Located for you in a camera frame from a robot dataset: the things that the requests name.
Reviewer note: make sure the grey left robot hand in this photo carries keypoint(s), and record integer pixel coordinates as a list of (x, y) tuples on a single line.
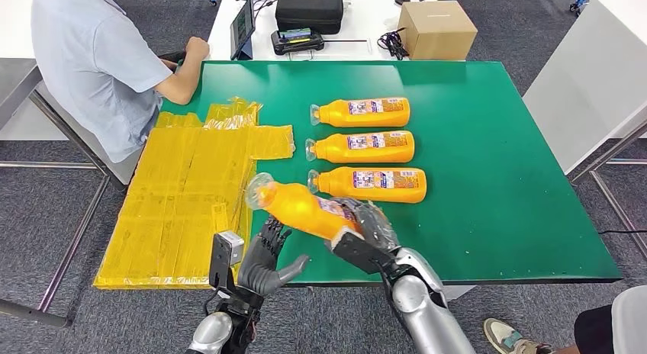
[(258, 271)]

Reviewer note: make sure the person's hand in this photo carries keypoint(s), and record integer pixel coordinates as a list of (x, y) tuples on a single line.
[(197, 48)]

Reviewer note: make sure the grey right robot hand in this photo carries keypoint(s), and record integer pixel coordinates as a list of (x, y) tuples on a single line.
[(376, 225)]

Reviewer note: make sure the orange detergent bottle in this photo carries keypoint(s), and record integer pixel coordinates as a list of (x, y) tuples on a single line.
[(333, 115), (338, 186), (333, 150), (298, 207)]

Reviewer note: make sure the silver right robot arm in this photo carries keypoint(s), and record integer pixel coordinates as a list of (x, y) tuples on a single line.
[(424, 311)]

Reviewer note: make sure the person's forearm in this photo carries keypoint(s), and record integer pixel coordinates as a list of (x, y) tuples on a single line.
[(182, 82)]

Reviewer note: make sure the black tablet on stand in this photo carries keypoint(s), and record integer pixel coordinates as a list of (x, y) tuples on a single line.
[(242, 26)]

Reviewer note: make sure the black handheld controller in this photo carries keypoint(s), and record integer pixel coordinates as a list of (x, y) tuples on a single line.
[(296, 42)]

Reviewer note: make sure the yellow taped cardboard mat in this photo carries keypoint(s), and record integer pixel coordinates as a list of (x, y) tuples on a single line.
[(177, 200)]

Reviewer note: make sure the seated person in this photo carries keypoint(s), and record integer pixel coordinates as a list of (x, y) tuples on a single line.
[(88, 63)]

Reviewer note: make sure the black carrying case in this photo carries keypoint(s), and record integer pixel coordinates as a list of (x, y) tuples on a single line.
[(309, 10)]

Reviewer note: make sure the thin black stylus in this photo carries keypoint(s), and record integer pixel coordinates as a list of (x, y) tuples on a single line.
[(347, 40)]

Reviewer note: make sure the white work table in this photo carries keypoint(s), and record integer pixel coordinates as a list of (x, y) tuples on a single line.
[(365, 16)]

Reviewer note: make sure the person's white shoe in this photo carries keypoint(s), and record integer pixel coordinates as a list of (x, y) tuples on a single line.
[(506, 339)]

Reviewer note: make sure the white side table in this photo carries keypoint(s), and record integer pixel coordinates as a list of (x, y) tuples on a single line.
[(14, 23), (580, 79)]

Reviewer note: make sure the brown cardboard box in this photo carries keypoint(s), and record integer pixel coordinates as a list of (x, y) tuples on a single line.
[(438, 32)]

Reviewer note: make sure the person in black shorts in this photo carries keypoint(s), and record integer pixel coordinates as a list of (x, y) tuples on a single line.
[(601, 331)]

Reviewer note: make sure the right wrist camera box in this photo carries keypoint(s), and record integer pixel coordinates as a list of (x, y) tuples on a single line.
[(361, 250)]

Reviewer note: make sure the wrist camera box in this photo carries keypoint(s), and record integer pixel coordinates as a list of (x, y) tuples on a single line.
[(230, 245), (361, 250)]

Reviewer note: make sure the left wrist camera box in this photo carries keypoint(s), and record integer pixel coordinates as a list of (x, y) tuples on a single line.
[(230, 245)]

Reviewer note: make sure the steel table frame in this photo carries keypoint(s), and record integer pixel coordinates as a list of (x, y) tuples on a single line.
[(619, 212), (76, 240)]

